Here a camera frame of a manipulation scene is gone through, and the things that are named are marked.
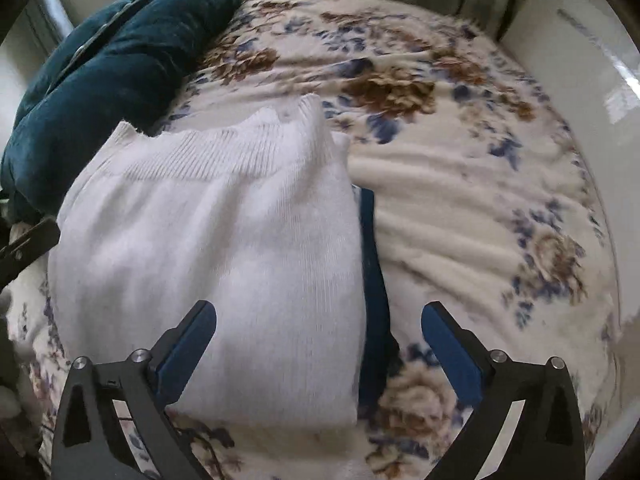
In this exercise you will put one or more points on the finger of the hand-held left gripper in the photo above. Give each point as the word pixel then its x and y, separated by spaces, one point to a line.
pixel 30 250

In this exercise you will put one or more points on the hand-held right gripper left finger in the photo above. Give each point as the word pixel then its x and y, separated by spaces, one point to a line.
pixel 187 350

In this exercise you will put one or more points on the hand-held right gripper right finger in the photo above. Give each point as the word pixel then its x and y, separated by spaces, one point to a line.
pixel 450 345

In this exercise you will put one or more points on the white knit sweater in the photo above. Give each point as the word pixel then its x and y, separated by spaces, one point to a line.
pixel 215 260

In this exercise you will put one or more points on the navy striped folded sweater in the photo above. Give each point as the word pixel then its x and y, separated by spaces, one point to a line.
pixel 375 285

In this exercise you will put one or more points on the floral bed blanket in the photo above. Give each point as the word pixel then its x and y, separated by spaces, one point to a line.
pixel 450 200

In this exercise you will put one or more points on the teal folded quilt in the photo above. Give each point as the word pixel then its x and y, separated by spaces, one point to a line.
pixel 125 75

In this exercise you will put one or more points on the teal pillow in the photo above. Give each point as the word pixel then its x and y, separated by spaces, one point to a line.
pixel 100 20

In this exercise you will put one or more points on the white headboard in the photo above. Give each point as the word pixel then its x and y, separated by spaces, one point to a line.
pixel 560 60

